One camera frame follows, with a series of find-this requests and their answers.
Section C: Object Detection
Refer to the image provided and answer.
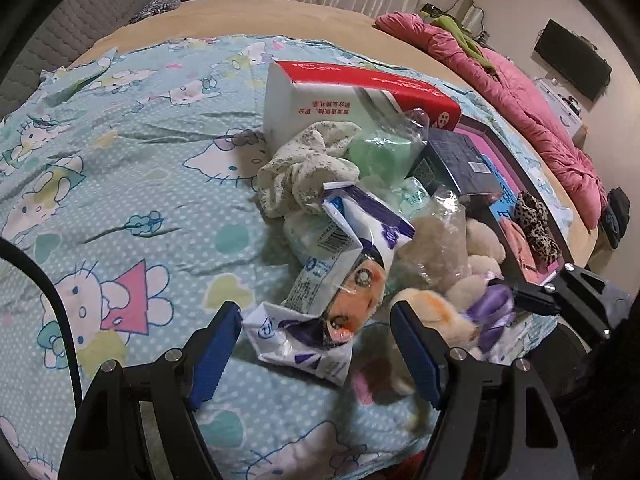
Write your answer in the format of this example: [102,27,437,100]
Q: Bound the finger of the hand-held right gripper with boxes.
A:
[509,263,632,345]

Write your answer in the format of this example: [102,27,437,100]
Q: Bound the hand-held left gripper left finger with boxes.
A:
[59,301,244,480]

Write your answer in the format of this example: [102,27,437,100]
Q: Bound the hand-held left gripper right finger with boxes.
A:
[390,301,568,480]

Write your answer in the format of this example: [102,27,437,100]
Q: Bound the plush toy with orange patch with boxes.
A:
[352,287,483,408]

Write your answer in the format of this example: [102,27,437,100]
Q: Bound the leopard print cloth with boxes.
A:
[515,192,562,267]

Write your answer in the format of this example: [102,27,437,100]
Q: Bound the white and purple packet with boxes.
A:
[282,182,417,311]
[242,301,353,387]

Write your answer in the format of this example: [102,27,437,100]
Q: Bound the pink box with purple rim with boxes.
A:
[452,115,576,286]

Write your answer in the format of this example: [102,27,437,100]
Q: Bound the large green floral tissue packet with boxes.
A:
[284,210,326,262]

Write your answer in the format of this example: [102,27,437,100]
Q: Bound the small green tissue packet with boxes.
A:
[395,177,432,217]

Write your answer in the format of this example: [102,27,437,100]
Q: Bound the white floral cloth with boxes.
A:
[257,121,362,218]

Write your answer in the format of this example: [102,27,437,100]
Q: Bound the purple satin cloth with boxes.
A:
[465,282,516,353]

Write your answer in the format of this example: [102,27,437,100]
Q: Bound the pink cloth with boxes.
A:
[500,220,541,283]

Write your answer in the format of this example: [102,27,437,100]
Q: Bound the cream plush toy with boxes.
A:
[445,217,507,306]

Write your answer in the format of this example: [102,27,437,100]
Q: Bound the black bag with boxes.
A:
[597,187,632,251]

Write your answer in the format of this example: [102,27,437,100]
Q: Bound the beige plush toy in bag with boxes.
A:
[395,185,473,293]

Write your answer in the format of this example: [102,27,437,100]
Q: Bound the dark blue box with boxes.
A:
[407,127,503,196]

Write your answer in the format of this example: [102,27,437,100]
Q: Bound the white drawer cabinet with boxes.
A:
[532,77,586,148]

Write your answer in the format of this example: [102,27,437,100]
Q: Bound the pink quilt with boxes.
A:
[375,12,608,233]

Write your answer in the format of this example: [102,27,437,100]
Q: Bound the mint green packet in bag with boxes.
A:
[347,110,432,181]

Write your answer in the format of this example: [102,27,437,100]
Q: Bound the cartoon cat printed blanket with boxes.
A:
[0,35,576,480]

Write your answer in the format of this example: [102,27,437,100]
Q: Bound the green cloth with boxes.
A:
[431,15,496,73]

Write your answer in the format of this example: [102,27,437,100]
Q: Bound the red and white tissue box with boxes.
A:
[263,60,462,148]

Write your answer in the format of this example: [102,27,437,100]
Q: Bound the tan round bed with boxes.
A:
[65,0,601,271]

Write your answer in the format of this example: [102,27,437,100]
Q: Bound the grey quilted sofa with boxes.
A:
[0,0,156,111]

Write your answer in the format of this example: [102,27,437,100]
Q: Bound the dark floral cloth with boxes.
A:
[129,0,182,25]

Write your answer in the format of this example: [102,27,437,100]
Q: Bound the black cable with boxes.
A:
[0,237,83,411]

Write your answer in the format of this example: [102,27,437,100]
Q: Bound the black wall television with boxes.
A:
[533,19,613,102]

